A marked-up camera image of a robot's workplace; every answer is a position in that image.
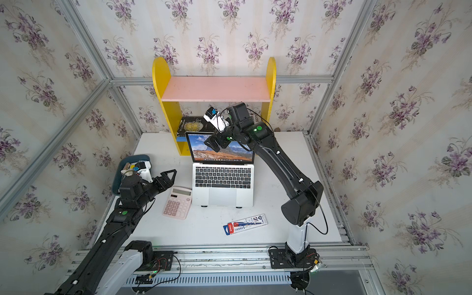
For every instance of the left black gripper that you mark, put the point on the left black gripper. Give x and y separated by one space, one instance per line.
158 182

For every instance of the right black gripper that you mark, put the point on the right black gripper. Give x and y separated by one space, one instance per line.
212 144

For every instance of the silver laptop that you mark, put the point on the silver laptop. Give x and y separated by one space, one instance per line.
224 178

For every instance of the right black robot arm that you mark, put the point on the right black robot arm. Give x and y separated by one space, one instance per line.
304 194

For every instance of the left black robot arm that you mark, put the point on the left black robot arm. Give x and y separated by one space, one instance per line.
97 275

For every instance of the pink calculator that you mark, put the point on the pink calculator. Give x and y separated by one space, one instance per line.
178 203

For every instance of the black book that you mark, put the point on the black book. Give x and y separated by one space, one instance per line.
194 124

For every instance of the teal tray of stationery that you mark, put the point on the teal tray of stationery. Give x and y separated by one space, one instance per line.
118 176

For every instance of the yellow pink shelf unit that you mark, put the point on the yellow pink shelf unit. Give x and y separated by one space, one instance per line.
172 90

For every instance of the blue red packaged tool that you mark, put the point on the blue red packaged tool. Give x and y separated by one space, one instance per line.
235 227

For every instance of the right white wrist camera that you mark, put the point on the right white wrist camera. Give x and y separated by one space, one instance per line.
215 118

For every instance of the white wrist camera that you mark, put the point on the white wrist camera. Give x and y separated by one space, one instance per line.
143 169
215 118

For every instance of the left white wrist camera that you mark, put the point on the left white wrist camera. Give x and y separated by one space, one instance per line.
143 169

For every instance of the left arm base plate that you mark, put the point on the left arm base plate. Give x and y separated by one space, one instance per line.
161 261

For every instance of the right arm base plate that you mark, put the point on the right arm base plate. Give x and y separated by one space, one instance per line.
287 259

